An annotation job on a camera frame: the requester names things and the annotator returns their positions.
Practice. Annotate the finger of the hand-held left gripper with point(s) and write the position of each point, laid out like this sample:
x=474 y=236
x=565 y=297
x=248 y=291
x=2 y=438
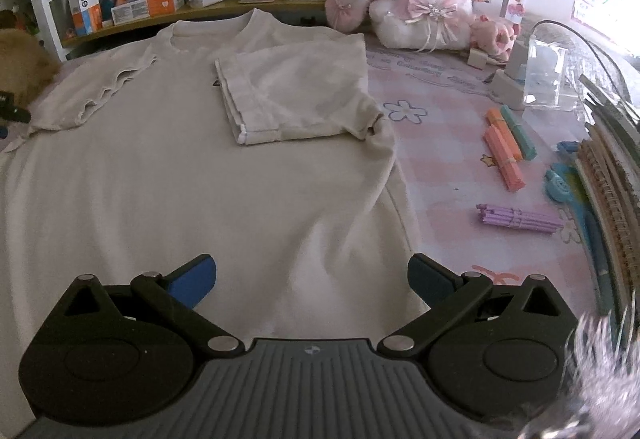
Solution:
x=10 y=109

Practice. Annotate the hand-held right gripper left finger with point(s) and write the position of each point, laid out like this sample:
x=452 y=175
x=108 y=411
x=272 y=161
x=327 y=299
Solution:
x=195 y=281

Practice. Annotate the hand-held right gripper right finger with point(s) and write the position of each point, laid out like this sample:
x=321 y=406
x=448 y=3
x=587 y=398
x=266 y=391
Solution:
x=430 y=281

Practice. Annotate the cream T-shirt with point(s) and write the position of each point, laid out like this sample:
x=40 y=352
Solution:
x=200 y=199

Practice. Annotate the bundle of purple sticks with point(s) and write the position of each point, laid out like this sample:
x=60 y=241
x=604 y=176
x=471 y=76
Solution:
x=520 y=219

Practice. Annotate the tall white orange box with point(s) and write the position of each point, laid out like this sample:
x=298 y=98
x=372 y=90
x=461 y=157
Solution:
x=84 y=1

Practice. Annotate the bundle of salmon sticks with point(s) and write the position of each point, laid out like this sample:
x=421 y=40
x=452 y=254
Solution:
x=505 y=159

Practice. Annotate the blue correction tape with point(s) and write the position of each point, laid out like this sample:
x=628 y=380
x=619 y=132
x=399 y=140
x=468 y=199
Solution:
x=560 y=184

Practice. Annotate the long white orange box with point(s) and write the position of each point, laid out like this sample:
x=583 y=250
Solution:
x=147 y=6

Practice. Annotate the green highlighter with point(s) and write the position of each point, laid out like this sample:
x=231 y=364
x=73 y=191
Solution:
x=520 y=134

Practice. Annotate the orange highlighter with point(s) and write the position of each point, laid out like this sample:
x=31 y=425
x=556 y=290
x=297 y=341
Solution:
x=496 y=117

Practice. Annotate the translucent glittery fabric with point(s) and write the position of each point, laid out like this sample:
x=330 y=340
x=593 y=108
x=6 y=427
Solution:
x=605 y=369

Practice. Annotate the white power block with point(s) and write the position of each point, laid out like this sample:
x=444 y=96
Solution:
x=510 y=91

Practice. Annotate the stack of spiral notebooks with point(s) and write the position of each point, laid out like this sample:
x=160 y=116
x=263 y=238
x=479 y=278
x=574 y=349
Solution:
x=615 y=179

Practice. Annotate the small white eraser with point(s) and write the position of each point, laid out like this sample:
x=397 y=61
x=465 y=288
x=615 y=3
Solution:
x=478 y=58

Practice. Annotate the white charger plug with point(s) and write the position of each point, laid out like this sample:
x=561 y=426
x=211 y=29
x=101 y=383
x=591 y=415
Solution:
x=521 y=61

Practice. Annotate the clear plastic box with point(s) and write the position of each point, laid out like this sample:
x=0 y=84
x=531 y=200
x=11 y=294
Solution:
x=547 y=69

